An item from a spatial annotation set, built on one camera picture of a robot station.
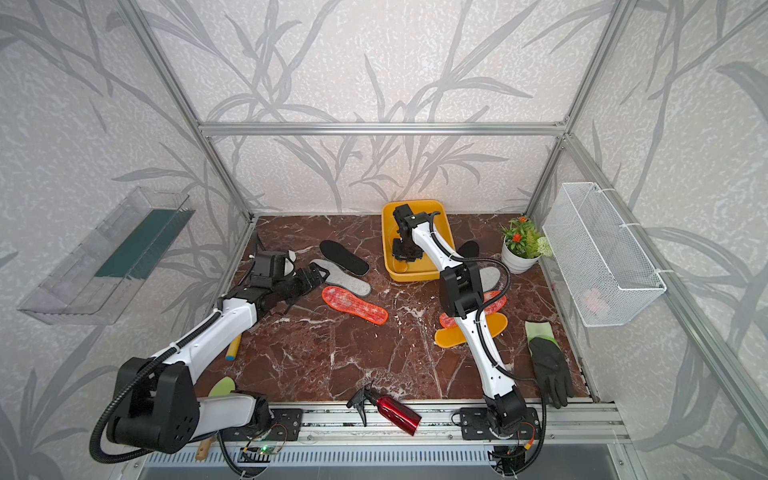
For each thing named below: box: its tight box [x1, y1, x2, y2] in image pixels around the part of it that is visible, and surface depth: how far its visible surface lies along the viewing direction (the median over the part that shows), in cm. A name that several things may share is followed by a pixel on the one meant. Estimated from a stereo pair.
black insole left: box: [319, 240, 370, 277], surface depth 110 cm
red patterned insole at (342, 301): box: [322, 286, 389, 326], surface depth 96 cm
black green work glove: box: [525, 320, 575, 409], surface depth 84 cm
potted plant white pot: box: [499, 216, 552, 275], surface depth 96 cm
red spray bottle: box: [346, 382, 422, 436], surface depth 75 cm
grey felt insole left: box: [310, 259, 372, 297], surface depth 102 cm
